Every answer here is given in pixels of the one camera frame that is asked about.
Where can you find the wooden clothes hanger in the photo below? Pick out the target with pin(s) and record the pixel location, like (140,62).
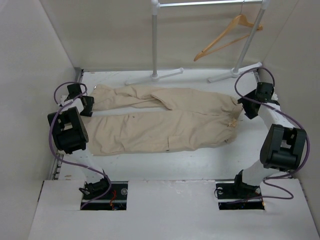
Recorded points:
(241,21)

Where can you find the beige trousers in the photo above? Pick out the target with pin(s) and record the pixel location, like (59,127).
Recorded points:
(166,120)

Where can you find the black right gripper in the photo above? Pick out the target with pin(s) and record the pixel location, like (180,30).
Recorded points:
(249,113)

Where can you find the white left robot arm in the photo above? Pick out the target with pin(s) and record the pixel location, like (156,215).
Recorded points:
(67,133)

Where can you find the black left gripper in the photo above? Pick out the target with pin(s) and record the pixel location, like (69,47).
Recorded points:
(89,101)

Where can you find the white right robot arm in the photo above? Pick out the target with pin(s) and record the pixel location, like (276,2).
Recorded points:
(282,148)

